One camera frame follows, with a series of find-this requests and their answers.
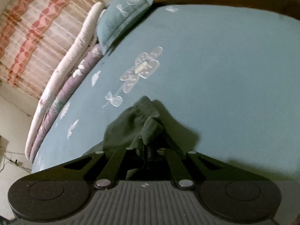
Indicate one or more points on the dark green pants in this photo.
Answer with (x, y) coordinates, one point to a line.
(131, 124)

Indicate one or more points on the blue floral pillow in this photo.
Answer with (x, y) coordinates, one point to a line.
(119, 21)

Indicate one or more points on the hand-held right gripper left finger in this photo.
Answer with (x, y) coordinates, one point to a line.
(134, 159)

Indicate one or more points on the blue floral bed sheet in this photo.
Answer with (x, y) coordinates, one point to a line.
(222, 75)

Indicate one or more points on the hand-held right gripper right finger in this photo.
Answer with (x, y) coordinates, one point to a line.
(164, 159)

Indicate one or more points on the pink patterned curtain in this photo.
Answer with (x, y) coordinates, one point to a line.
(42, 39)

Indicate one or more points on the pink folded quilt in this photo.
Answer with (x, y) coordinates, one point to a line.
(70, 56)

